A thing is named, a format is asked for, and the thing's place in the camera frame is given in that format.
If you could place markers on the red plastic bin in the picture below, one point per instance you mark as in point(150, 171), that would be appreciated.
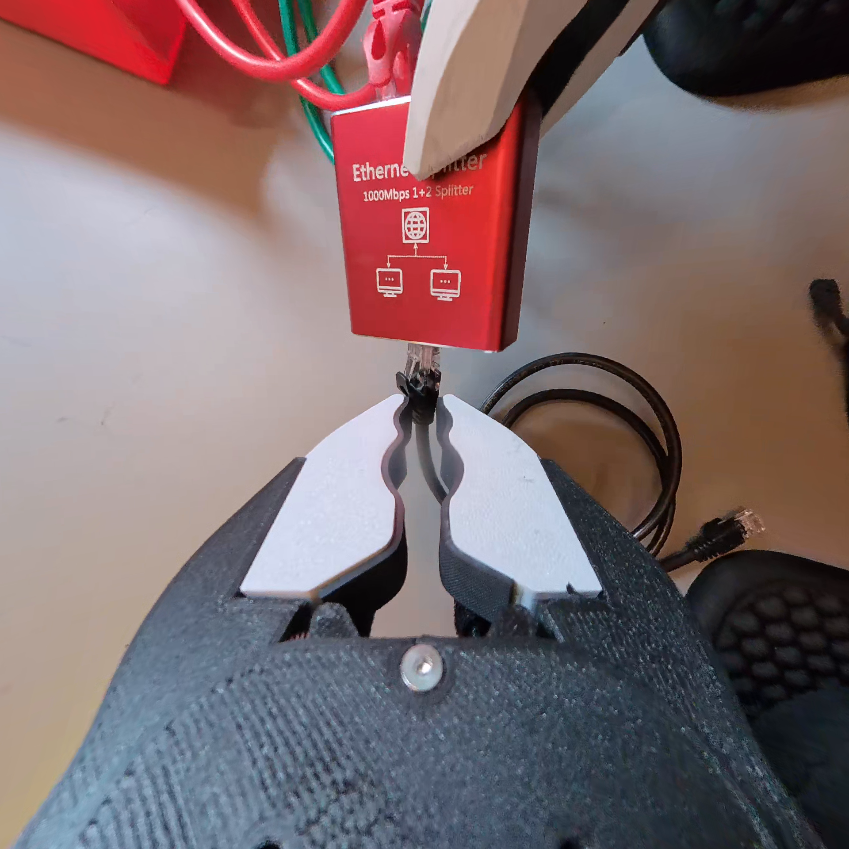
point(99, 33)

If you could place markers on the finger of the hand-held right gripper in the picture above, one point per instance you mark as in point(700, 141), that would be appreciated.
point(603, 53)
point(471, 73)

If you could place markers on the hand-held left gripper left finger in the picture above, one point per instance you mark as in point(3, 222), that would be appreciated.
point(325, 524)

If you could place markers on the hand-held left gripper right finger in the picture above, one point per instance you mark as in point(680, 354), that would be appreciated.
point(517, 524)

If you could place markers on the red ethernet splitter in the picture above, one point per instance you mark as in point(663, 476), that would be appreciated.
point(431, 265)

